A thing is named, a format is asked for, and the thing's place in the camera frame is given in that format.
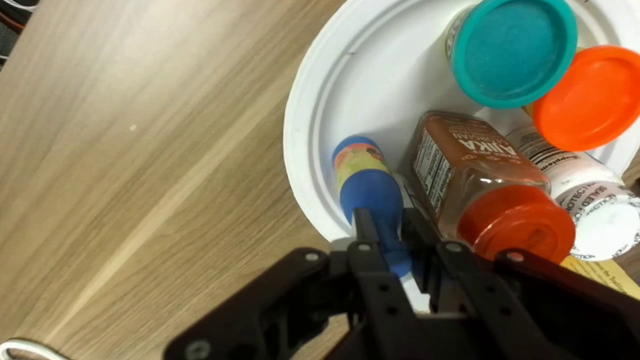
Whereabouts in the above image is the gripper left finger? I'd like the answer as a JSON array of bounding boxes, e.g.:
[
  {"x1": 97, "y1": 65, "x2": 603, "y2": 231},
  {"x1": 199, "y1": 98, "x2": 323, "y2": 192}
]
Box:
[{"x1": 164, "y1": 208, "x2": 419, "y2": 360}]

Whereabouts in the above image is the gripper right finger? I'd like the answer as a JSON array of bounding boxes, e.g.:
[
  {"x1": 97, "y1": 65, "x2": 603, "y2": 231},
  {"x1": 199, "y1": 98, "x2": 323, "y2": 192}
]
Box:
[{"x1": 402, "y1": 207, "x2": 640, "y2": 360}]

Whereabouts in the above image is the blue bottle with yellow label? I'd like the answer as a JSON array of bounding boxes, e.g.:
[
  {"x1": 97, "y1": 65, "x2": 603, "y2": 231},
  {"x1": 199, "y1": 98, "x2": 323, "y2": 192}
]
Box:
[{"x1": 331, "y1": 135, "x2": 430, "y2": 314}]

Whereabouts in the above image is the white plate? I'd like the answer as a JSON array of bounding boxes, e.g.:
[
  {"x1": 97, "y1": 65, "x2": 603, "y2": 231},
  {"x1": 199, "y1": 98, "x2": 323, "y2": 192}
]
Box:
[{"x1": 282, "y1": 0, "x2": 640, "y2": 246}]

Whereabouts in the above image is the yellow paper sheet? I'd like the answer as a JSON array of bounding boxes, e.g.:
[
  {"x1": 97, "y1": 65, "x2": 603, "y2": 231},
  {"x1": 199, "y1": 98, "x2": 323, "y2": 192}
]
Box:
[{"x1": 560, "y1": 255, "x2": 640, "y2": 301}]

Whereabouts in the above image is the white bottle with sealed top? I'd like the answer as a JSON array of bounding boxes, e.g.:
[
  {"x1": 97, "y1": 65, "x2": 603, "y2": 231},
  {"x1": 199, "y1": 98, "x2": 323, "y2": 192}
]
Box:
[{"x1": 505, "y1": 125, "x2": 640, "y2": 262}]

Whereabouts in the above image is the spice bottle with red cap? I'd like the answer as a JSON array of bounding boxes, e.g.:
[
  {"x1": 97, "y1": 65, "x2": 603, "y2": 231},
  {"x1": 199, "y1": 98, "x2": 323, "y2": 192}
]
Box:
[{"x1": 407, "y1": 111, "x2": 577, "y2": 266}]

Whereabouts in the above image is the tub with orange lid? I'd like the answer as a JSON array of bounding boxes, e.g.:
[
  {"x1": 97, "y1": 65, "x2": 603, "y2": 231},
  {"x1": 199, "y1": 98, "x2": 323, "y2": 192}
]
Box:
[{"x1": 522, "y1": 45, "x2": 640, "y2": 153}]

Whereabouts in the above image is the tub with teal lid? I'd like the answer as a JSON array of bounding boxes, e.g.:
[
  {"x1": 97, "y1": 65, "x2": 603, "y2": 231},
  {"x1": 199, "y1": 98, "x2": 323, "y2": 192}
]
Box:
[{"x1": 444, "y1": 0, "x2": 579, "y2": 110}]

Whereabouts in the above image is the white cable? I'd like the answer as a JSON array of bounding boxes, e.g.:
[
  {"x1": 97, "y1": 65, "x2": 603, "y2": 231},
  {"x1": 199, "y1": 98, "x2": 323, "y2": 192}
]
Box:
[{"x1": 0, "y1": 338, "x2": 71, "y2": 360}]

